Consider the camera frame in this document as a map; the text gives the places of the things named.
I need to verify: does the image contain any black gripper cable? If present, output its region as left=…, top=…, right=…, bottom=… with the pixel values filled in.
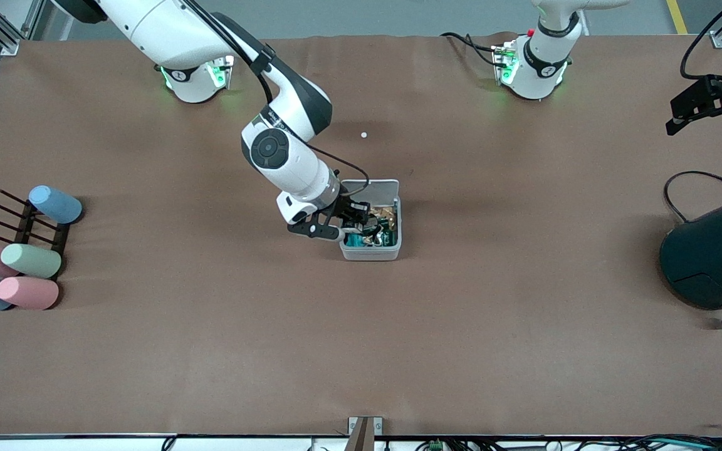
left=679, top=0, right=722, bottom=81
left=182, top=0, right=371, bottom=198

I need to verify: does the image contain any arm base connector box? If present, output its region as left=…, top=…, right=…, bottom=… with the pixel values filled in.
left=491, top=41, right=520, bottom=86
left=209, top=55, right=237, bottom=90

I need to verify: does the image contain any brown table cover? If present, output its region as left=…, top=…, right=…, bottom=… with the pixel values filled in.
left=0, top=34, right=722, bottom=438

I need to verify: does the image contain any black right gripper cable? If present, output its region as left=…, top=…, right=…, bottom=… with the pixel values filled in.
left=182, top=0, right=371, bottom=198

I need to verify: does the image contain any black pronged cup rack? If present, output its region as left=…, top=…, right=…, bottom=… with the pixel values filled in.
left=0, top=189, right=72, bottom=276

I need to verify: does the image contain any gold crumpled wrapper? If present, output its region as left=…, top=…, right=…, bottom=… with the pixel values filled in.
left=370, top=205, right=399, bottom=234

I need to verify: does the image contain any silver bracket with post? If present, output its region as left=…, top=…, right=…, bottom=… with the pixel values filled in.
left=347, top=416, right=384, bottom=451

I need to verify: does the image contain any black looped container cable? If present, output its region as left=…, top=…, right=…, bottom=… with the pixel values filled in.
left=663, top=170, right=722, bottom=224

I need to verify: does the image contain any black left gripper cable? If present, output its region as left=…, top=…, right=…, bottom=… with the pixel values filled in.
left=679, top=0, right=722, bottom=81

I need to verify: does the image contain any teal cable under table edge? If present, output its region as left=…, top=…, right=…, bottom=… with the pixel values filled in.
left=640, top=437, right=722, bottom=451

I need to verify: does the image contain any black arm base cable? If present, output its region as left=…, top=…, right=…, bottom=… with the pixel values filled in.
left=439, top=31, right=501, bottom=67

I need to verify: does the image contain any dark teal cylindrical container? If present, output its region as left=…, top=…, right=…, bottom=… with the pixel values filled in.
left=659, top=190, right=722, bottom=312

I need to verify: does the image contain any white square lidded bin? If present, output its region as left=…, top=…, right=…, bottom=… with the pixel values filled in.
left=338, top=179, right=403, bottom=262

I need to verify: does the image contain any light green plastic cup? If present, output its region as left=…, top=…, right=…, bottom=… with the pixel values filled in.
left=0, top=243, right=63, bottom=279

